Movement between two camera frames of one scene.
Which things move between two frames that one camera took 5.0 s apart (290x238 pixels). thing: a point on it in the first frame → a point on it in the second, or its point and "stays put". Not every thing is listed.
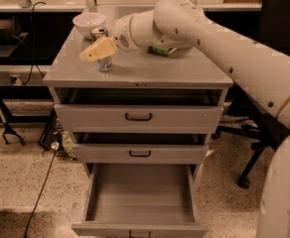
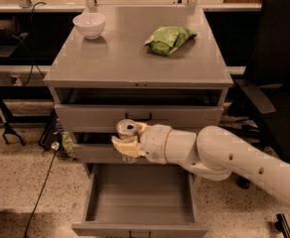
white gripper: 122,31 → 153,142
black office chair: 281,27 stays put
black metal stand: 7,127 stays put
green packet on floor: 68,142 stays put
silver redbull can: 104,63 → 127,129
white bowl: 87,22 stays put
